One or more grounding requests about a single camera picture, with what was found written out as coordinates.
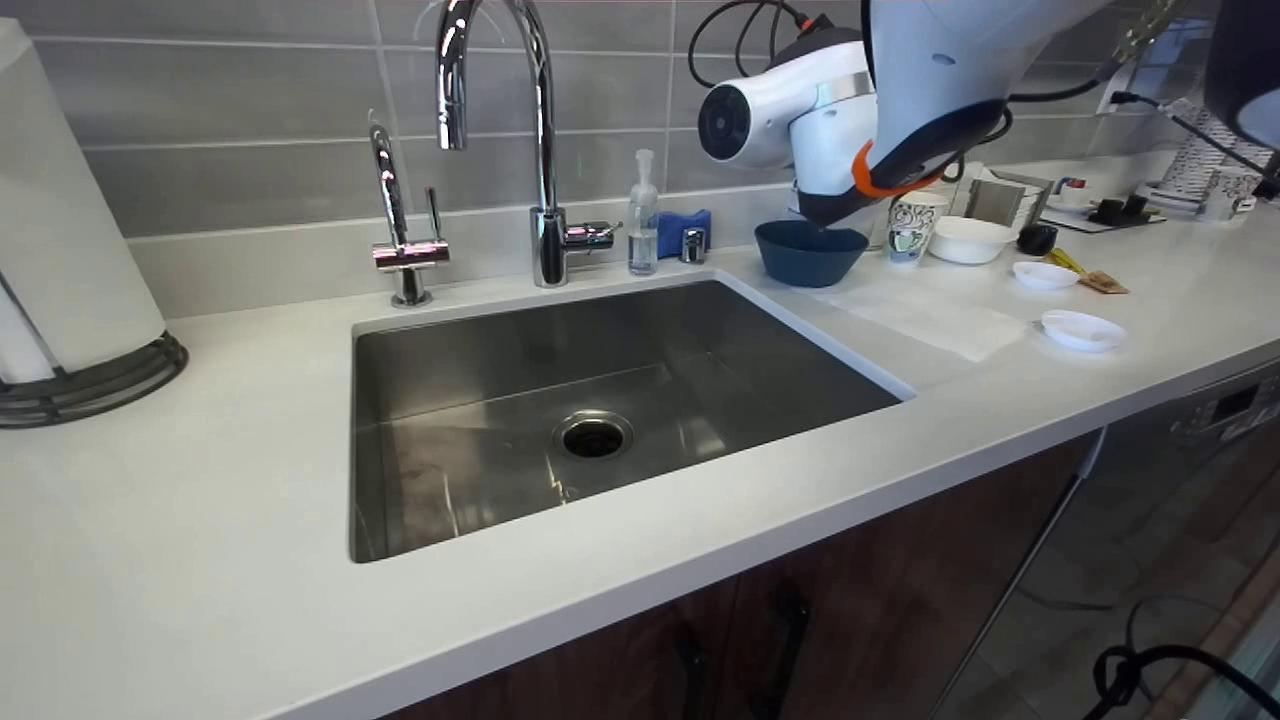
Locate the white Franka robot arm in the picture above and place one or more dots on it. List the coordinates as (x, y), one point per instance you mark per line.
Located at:
(961, 67)

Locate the blue bowl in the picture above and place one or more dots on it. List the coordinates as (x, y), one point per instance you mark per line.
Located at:
(809, 253)

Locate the patterned paper cup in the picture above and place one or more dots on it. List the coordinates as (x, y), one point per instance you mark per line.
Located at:
(915, 235)

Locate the white bowl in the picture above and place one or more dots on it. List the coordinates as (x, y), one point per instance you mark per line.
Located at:
(968, 240)

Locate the stainless steel sink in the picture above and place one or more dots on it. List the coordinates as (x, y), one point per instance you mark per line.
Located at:
(601, 403)

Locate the clear soap dispenser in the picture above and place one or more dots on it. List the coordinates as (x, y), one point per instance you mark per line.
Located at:
(643, 227)

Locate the blue sponge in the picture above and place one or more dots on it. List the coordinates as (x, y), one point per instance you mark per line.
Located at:
(678, 231)

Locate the tall chrome faucet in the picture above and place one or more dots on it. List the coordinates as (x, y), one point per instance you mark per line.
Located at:
(546, 146)

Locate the small chrome faucet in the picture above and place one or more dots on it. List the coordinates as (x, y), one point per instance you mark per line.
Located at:
(392, 214)

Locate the white paper sheet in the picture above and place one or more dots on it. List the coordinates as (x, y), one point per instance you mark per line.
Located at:
(934, 320)

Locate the dark wood cabinet front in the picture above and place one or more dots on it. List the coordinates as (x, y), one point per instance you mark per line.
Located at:
(800, 627)

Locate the metal napkin holder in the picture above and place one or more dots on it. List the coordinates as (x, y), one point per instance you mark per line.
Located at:
(1000, 200)

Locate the round white lid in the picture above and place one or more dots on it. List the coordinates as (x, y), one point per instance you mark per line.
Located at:
(1083, 329)
(1040, 279)

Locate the black round lid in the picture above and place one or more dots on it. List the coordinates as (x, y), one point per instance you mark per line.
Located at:
(1038, 237)

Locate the yellow tool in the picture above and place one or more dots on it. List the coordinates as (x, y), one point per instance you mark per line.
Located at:
(1067, 260)

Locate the brown packet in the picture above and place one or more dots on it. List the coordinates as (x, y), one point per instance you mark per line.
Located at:
(1104, 280)

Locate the black power adapter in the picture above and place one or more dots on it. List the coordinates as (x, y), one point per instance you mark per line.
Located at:
(1123, 211)

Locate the black paper towel holder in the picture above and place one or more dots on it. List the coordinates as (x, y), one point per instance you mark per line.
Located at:
(107, 386)

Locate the grey dishwasher front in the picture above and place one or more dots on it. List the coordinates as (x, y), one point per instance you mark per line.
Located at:
(1161, 504)

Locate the white patterned countertop item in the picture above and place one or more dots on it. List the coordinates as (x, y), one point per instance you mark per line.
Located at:
(1203, 174)

